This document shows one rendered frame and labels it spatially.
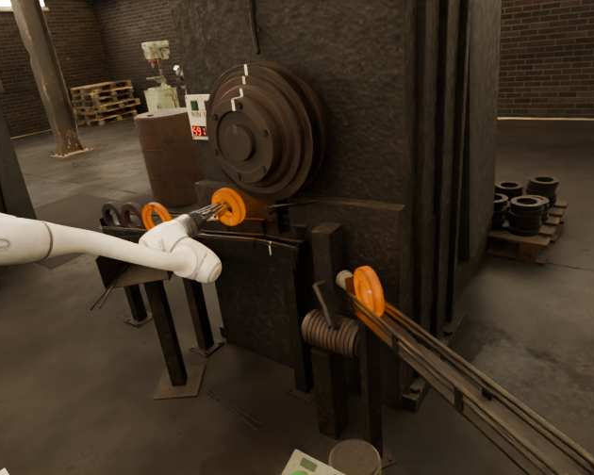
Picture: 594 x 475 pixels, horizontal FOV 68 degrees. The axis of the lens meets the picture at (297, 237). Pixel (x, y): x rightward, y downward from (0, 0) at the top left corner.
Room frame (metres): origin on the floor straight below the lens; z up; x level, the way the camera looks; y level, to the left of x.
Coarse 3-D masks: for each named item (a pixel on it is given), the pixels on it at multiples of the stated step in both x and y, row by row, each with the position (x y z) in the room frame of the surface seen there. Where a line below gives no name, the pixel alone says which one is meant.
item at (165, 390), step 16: (128, 240) 1.74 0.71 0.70; (112, 272) 1.63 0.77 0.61; (128, 272) 1.65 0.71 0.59; (144, 272) 1.62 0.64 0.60; (160, 272) 1.59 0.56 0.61; (160, 288) 1.62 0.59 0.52; (160, 304) 1.60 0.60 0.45; (160, 320) 1.60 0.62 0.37; (160, 336) 1.60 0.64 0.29; (176, 336) 1.65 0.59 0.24; (176, 352) 1.61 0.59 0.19; (176, 368) 1.60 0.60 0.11; (192, 368) 1.72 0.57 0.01; (160, 384) 1.63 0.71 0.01; (176, 384) 1.60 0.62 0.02; (192, 384) 1.60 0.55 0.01
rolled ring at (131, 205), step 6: (126, 204) 2.10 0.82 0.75; (132, 204) 2.09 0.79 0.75; (126, 210) 2.12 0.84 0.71; (132, 210) 2.08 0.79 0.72; (138, 210) 2.06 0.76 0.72; (126, 216) 2.14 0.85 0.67; (138, 216) 2.06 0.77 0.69; (126, 222) 2.13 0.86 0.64; (132, 222) 2.15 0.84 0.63; (138, 228) 2.13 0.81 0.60; (144, 228) 2.05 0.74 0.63
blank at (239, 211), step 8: (216, 192) 1.67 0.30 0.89; (224, 192) 1.64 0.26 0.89; (232, 192) 1.64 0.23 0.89; (216, 200) 1.67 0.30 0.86; (224, 200) 1.65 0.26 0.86; (232, 200) 1.62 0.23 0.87; (240, 200) 1.63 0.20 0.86; (232, 208) 1.63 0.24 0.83; (240, 208) 1.61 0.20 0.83; (224, 216) 1.66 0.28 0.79; (232, 216) 1.64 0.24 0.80; (240, 216) 1.61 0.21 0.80; (232, 224) 1.64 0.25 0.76
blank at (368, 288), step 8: (360, 272) 1.13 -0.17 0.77; (368, 272) 1.10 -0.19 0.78; (360, 280) 1.13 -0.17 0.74; (368, 280) 1.08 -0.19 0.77; (376, 280) 1.08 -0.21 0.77; (360, 288) 1.15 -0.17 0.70; (368, 288) 1.08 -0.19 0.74; (376, 288) 1.06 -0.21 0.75; (360, 296) 1.14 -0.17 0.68; (368, 296) 1.08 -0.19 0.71; (376, 296) 1.05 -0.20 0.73; (368, 304) 1.08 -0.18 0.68; (376, 304) 1.04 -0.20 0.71; (384, 304) 1.05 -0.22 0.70; (376, 312) 1.05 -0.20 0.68
